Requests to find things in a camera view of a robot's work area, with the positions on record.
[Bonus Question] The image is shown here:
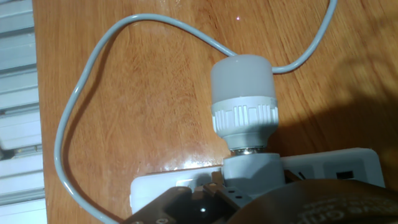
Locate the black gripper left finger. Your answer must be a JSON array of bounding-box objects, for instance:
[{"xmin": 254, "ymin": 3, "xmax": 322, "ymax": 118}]
[{"xmin": 120, "ymin": 170, "xmax": 253, "ymax": 224}]

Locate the glossy wooden board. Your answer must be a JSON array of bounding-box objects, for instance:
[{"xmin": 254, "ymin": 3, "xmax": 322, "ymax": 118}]
[{"xmin": 32, "ymin": 0, "xmax": 398, "ymax": 224}]

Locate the grey power strip cable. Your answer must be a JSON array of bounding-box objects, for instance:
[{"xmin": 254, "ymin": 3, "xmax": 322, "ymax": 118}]
[{"xmin": 53, "ymin": 0, "xmax": 339, "ymax": 224}]

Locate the white bulb holder with bulb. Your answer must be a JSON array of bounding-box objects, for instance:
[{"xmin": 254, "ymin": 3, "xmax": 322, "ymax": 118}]
[{"xmin": 210, "ymin": 54, "xmax": 286, "ymax": 197}]

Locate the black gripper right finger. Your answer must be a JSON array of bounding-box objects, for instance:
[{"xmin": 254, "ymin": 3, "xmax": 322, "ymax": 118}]
[{"xmin": 284, "ymin": 169, "xmax": 307, "ymax": 185}]

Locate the white power strip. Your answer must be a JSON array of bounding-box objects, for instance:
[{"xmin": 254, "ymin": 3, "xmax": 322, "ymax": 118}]
[{"xmin": 129, "ymin": 147, "xmax": 386, "ymax": 216}]

